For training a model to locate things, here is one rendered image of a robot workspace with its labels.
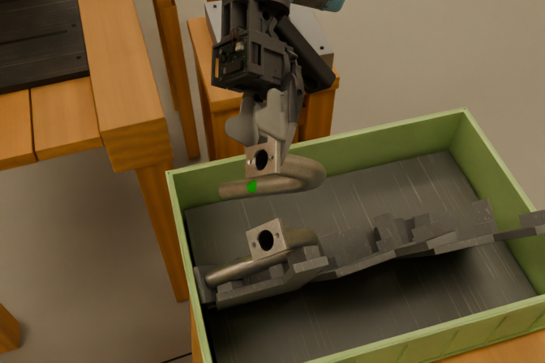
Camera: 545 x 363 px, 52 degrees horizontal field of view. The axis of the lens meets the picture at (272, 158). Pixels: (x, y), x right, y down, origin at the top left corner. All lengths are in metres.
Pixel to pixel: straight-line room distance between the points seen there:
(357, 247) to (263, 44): 0.47
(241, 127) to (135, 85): 0.64
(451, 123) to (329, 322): 0.48
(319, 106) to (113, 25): 0.56
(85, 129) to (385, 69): 1.72
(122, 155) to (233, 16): 0.67
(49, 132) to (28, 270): 0.97
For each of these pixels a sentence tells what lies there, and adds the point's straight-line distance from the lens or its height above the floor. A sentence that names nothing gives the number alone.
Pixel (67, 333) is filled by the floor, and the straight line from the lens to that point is 2.03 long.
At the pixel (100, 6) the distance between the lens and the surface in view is 1.56.
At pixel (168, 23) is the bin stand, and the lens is 1.83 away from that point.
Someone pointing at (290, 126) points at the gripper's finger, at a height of 1.29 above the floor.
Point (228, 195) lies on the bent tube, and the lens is 0.91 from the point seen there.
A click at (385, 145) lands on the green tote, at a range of 1.17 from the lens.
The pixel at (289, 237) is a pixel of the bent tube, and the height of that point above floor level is 1.17.
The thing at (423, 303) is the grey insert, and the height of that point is 0.85.
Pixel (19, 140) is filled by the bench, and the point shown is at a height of 0.88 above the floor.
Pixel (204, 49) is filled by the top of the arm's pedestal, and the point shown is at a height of 0.85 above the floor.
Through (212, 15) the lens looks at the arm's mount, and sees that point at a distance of 1.45.
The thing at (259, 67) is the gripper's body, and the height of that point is 1.35.
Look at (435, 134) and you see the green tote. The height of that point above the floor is 0.91.
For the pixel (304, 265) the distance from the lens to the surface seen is 0.72.
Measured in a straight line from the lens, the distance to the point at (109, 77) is 1.35.
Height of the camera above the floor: 1.79
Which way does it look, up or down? 52 degrees down
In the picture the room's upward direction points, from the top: straight up
